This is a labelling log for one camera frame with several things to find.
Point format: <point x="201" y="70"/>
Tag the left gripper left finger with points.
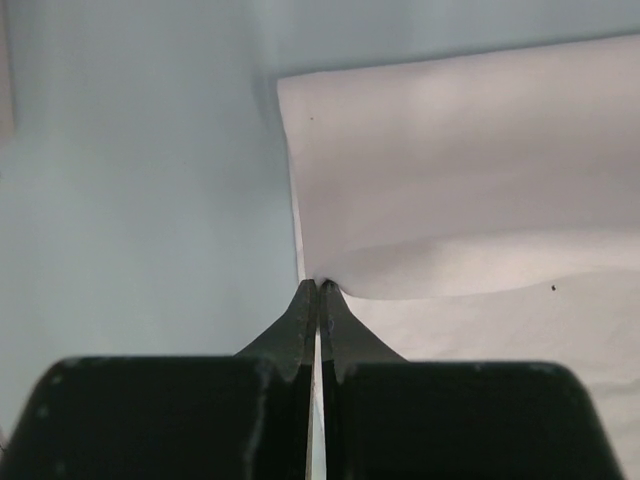
<point x="244" y="416"/>

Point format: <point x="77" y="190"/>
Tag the white t shirt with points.
<point x="482" y="207"/>

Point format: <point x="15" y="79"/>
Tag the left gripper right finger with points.
<point x="388" y="418"/>

